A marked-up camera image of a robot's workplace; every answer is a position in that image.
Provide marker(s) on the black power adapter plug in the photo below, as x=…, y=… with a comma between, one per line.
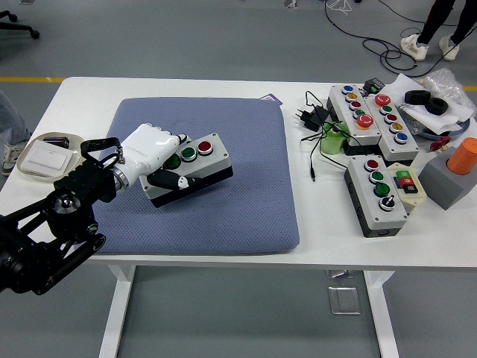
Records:
x=313, y=117

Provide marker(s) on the black office chair base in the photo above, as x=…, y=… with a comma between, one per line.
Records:
x=22, y=27

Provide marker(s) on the cream three-button switch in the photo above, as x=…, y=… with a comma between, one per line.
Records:
x=406, y=182

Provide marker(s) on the blue-grey fabric mat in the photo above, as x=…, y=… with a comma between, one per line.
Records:
x=242, y=205

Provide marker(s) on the round blue-rimmed plate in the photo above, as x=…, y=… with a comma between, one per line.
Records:
x=452, y=132

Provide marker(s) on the five-button box, orange-ringed stop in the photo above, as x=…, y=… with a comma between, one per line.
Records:
x=341, y=100

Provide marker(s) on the person in jeans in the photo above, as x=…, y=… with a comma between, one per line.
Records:
x=7, y=119

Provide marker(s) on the white table leg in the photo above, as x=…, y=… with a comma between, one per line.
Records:
x=382, y=309
x=115, y=309

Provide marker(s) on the metal floor socket plate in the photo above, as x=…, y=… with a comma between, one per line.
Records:
x=344, y=300

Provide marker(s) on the grey four-button box, blue selector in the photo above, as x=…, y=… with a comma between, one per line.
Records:
x=380, y=216

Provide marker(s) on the orange cylinder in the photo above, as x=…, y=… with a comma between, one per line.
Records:
x=464, y=156

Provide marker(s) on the clear bubble wrap bag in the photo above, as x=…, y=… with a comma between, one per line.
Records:
x=447, y=84

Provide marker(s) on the five-button box, red mushroom stop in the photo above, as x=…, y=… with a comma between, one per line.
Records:
x=395, y=149

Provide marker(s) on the small black terminal module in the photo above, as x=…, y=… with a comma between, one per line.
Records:
x=373, y=85

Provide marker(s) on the white wall switch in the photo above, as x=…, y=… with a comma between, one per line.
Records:
x=44, y=158

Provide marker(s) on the white oval tray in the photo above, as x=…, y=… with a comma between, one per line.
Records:
x=74, y=153

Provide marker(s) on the green plastic roll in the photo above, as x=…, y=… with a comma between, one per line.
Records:
x=331, y=143

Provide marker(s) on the person in black trousers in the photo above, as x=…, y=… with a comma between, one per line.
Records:
x=436, y=18

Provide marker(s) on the grey four-button control box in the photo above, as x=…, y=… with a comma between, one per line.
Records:
x=220, y=153

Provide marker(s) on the white paper sheet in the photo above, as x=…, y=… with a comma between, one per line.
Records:
x=400, y=87

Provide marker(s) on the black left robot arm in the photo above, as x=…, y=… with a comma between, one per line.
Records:
x=82, y=179

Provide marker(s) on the red valve knob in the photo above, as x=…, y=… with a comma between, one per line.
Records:
x=439, y=143

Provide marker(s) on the dark red battery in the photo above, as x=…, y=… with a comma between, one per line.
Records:
x=56, y=141

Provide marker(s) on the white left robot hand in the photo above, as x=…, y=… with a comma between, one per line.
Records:
x=149, y=149

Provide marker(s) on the purple and white card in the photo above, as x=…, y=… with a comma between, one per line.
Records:
x=271, y=98

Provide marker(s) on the grey block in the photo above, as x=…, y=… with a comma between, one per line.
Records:
x=443, y=186

